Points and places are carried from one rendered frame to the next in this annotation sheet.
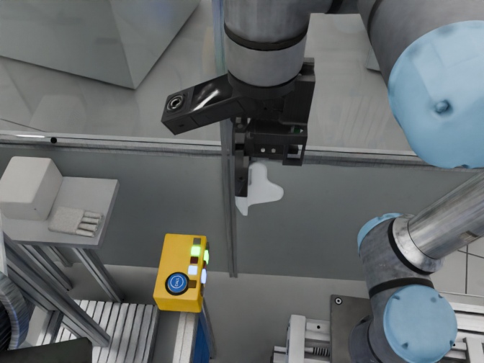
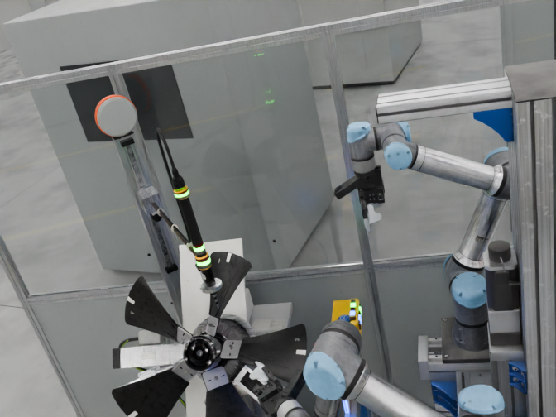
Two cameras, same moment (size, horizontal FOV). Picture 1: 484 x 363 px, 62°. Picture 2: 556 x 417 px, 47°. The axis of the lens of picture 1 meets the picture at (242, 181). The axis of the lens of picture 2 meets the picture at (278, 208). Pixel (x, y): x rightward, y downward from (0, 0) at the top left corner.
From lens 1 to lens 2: 171 cm
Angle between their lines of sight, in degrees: 28
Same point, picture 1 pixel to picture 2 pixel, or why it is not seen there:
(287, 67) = (370, 165)
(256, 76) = (361, 170)
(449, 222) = (469, 235)
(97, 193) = (279, 311)
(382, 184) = not seen: hidden behind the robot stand
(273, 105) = (370, 181)
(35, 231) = not seen: hidden behind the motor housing
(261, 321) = not seen: outside the picture
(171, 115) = (337, 191)
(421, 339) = (467, 290)
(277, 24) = (364, 154)
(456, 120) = (391, 157)
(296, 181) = (424, 286)
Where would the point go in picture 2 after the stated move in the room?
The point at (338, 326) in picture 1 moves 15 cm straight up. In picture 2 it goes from (445, 329) to (442, 296)
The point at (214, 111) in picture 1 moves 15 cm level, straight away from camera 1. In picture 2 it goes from (352, 186) to (346, 167)
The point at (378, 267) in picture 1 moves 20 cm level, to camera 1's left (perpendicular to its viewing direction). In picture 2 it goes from (450, 274) to (392, 282)
